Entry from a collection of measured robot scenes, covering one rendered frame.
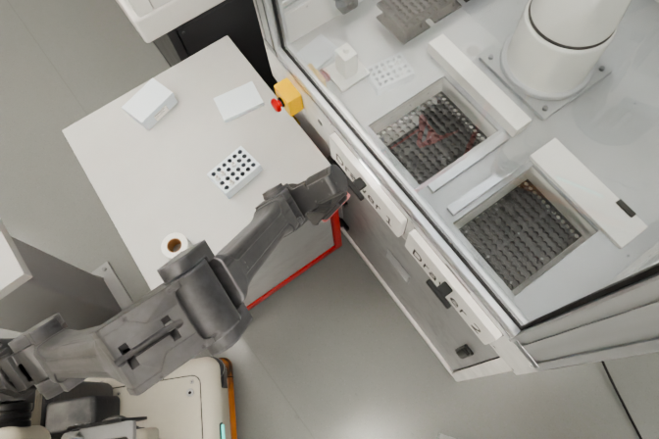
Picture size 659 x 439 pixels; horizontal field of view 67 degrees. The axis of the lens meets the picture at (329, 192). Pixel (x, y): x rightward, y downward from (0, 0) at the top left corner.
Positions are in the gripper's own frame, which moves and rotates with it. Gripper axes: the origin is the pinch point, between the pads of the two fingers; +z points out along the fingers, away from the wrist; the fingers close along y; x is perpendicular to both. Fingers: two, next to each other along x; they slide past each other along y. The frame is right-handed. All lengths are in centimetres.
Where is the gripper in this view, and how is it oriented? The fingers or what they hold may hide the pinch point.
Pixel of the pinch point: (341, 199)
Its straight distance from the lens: 111.8
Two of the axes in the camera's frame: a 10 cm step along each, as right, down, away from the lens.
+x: -5.8, -7.3, 3.6
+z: 5.0, 0.2, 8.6
